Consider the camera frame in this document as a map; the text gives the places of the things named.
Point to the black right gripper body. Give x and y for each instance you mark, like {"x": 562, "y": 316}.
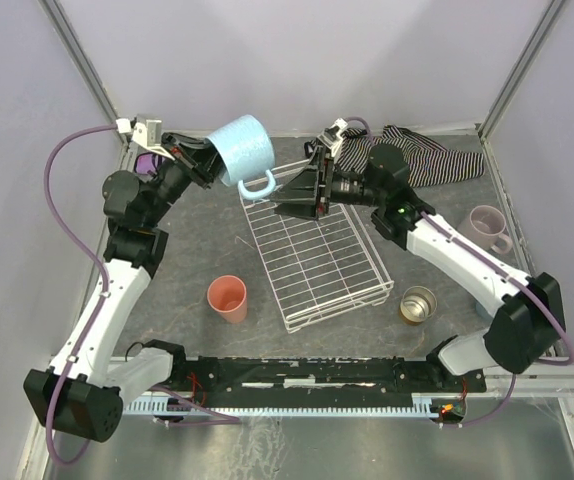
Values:
{"x": 325, "y": 181}

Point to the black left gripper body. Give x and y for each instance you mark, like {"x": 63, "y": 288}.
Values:
{"x": 190, "y": 163}

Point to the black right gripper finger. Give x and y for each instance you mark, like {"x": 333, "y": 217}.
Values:
{"x": 303, "y": 187}
{"x": 295, "y": 210}

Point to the light blue textured mug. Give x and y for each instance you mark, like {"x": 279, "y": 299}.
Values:
{"x": 246, "y": 152}

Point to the lilac textured mug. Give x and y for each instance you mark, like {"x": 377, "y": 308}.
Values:
{"x": 485, "y": 227}

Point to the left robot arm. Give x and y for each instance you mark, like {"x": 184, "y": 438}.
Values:
{"x": 80, "y": 393}

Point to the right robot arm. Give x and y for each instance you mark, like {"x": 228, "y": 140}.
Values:
{"x": 527, "y": 311}

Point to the purple microfiber cloth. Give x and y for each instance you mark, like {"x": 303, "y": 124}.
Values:
{"x": 146, "y": 164}

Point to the striped cloth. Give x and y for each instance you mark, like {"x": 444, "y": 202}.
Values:
{"x": 431, "y": 163}

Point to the pink plastic cup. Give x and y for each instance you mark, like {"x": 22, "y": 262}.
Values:
{"x": 227, "y": 296}

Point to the metal steel cup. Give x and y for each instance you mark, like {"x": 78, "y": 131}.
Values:
{"x": 417, "y": 305}

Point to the blue plastic cup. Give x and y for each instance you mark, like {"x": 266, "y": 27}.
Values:
{"x": 481, "y": 311}

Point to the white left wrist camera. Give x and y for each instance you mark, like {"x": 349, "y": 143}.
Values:
{"x": 146, "y": 133}

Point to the white wire dish rack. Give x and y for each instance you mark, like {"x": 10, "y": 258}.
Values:
{"x": 317, "y": 270}

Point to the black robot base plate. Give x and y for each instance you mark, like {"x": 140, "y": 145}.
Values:
{"x": 303, "y": 382}

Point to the light blue cable duct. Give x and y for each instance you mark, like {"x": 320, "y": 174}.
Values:
{"x": 162, "y": 405}

